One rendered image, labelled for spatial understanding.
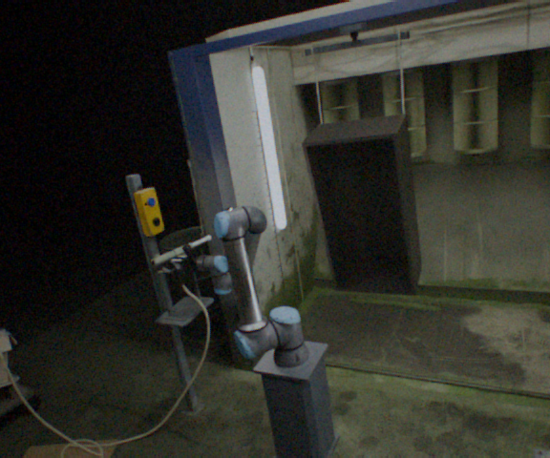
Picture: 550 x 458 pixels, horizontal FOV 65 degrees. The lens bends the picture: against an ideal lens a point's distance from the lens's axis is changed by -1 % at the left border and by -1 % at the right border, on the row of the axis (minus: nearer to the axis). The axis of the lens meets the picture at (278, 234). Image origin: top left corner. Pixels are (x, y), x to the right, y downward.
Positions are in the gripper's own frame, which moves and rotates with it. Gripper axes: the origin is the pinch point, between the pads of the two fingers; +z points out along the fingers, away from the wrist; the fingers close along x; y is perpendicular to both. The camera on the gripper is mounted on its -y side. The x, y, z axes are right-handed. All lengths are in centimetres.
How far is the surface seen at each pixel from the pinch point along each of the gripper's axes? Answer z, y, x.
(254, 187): -4, -16, 91
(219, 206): -4.7, -16.9, 45.5
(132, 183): 10.3, -48.2, -4.9
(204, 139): -6, -61, 47
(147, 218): 3.8, -28.4, -7.2
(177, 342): 13, 56, -6
